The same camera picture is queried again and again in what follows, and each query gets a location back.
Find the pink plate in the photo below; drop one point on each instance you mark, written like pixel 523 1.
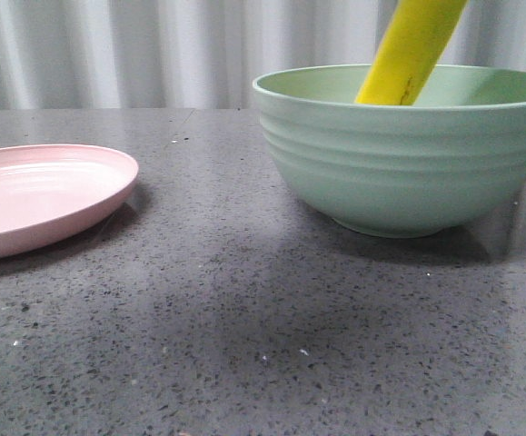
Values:
pixel 49 192

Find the white pleated curtain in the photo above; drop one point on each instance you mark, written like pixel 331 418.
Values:
pixel 143 54

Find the green ribbed bowl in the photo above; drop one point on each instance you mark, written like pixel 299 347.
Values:
pixel 397 171

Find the yellow banana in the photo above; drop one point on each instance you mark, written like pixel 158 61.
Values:
pixel 413 42

